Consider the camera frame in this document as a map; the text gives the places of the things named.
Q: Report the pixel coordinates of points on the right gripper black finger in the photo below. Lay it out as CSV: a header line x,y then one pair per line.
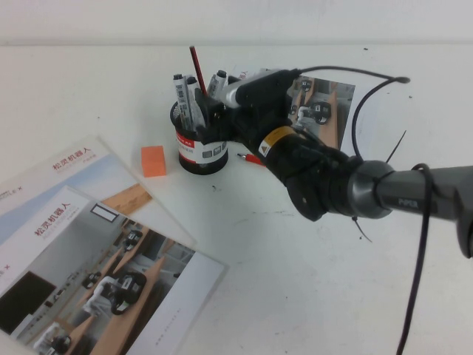
x,y
205,100
212,133

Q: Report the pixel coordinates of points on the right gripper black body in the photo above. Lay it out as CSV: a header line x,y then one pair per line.
x,y
251,122

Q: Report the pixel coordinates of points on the white marker with black cap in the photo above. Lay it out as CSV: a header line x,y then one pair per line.
x,y
218,82
194,100

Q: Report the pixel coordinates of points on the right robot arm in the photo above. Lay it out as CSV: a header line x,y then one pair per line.
x,y
351,181

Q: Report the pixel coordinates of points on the black mesh pen holder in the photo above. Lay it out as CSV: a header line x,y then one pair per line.
x,y
196,157

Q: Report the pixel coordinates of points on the red pen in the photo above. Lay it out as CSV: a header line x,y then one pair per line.
x,y
253,159

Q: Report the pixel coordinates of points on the white marker with barcode label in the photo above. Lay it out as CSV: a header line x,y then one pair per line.
x,y
182,96

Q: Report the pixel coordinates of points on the red pencil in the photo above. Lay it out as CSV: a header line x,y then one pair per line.
x,y
198,70

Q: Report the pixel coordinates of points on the orange foam cube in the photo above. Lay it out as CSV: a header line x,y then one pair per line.
x,y
153,161

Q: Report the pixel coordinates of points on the brochure with robot photo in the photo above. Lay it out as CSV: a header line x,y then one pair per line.
x,y
329,111

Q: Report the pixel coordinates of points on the brochure with pale blue cover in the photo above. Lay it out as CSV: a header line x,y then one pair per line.
x,y
74,166

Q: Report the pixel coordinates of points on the black zip tie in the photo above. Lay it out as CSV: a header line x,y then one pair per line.
x,y
361,230
397,146

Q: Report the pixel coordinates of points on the brochure with grey office photo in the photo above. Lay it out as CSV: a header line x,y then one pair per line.
x,y
111,266

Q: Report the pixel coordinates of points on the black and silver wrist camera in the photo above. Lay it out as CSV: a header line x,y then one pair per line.
x,y
262,87

